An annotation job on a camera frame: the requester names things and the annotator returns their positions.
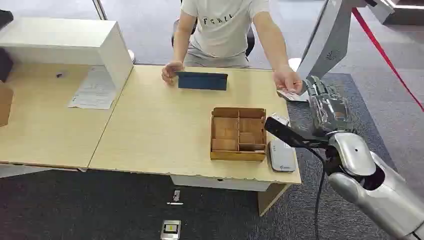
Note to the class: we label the person's left hand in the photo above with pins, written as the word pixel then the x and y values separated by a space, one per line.
pixel 288 81

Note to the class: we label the person's right hand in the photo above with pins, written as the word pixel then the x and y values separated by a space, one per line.
pixel 170 71

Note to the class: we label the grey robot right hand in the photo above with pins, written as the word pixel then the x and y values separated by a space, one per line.
pixel 331 109

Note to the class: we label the pale printed card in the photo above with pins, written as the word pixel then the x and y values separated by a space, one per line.
pixel 291 96

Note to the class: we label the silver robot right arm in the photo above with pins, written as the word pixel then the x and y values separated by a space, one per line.
pixel 381 188

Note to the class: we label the white round floor object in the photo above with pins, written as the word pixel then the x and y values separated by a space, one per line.
pixel 294 63
pixel 131 55

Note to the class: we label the dark blue card stand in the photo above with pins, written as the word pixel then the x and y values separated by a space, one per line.
pixel 202 81

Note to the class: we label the black office chair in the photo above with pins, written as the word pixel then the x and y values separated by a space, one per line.
pixel 250 41

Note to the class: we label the silver slanted panel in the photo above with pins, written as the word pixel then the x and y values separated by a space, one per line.
pixel 326 39

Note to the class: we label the pale wooden desk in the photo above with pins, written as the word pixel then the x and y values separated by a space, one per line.
pixel 43 132
pixel 165 132

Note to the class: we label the person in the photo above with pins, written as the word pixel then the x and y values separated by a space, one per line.
pixel 222 30

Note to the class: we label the grey card reader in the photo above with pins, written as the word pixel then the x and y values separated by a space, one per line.
pixel 281 155

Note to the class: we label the red floor tape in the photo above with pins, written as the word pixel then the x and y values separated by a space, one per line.
pixel 384 54

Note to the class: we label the printed paper sheet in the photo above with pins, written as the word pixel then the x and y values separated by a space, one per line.
pixel 94 91

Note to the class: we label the wooden compartment box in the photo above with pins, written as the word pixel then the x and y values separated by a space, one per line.
pixel 238 155

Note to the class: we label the metal stand leg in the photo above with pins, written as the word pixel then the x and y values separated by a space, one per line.
pixel 99 10

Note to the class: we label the white box shelf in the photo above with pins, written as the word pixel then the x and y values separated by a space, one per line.
pixel 66 39

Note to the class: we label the dark cabinet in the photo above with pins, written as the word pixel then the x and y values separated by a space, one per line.
pixel 404 15

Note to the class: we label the small white floor marker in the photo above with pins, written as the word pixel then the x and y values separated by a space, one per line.
pixel 176 196

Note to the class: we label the steel floor socket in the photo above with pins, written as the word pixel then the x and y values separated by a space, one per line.
pixel 171 229

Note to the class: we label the black device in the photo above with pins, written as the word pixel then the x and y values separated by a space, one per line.
pixel 5 64

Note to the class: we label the brown cardboard box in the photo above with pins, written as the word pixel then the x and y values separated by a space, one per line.
pixel 5 106

